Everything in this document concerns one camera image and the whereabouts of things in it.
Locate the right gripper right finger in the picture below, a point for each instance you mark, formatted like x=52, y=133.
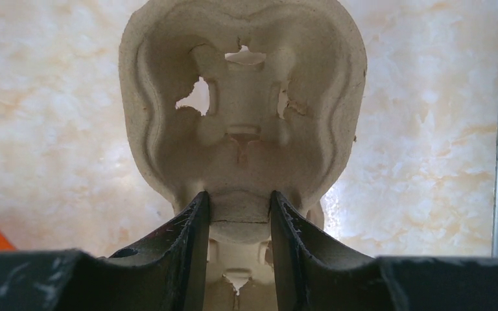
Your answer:
x=313, y=271

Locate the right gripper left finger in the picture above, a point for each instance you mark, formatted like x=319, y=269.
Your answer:
x=165, y=270

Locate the brown pulp cup carrier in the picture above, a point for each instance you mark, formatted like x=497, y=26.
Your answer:
x=241, y=99

